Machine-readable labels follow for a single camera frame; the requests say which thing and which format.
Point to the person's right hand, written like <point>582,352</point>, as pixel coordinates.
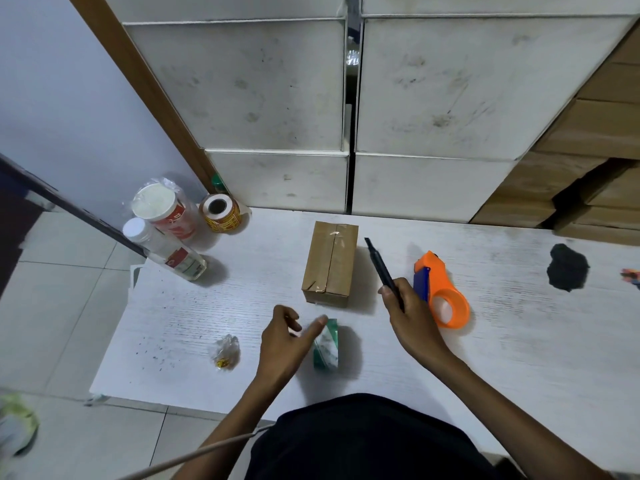
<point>417,327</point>

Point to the person's left hand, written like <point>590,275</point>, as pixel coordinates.
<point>280,352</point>

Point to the person's left thumb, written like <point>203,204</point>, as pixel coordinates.
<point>314,329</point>

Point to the person's right thumb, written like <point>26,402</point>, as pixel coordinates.
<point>387,297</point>

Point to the black marker pen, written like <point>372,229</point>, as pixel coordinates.
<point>382,267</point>

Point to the person's left forearm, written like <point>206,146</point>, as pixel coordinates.
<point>225,434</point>

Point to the person's right forearm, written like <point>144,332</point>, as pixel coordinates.
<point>510,419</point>

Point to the small green white box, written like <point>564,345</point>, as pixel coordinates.
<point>327,352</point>

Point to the orange tape dispenser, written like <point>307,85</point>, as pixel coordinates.
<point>445,289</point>

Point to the brown taped cardboard box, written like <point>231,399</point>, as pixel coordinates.
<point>330,264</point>

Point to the crumpled clear plastic wrapper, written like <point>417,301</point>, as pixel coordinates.
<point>225,352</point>

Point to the person's black shirt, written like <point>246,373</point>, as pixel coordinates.
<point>370,439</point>

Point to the yellow red label roll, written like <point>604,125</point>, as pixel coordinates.
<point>220,214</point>

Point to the clear bottle with white cap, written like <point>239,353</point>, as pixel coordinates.
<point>167,252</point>

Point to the green capped bottle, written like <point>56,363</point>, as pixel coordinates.
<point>218,182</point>

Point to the black crumpled lump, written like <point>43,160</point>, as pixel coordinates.
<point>567,267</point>

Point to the bagged stack of paper cups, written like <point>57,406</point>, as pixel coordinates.
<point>165,209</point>

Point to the small colourful object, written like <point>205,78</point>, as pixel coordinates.
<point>632,278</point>

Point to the stack of brown cardboard cartons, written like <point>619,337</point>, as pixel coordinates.
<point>590,144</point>

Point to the stack of white foam boxes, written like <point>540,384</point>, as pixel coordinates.
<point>240,84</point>

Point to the green white crumpled bag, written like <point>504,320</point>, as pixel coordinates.
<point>17,424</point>

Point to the dark metal rail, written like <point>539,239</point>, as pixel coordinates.
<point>70,207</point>

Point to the brown wooden door frame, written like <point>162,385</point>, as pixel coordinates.
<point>150,94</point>

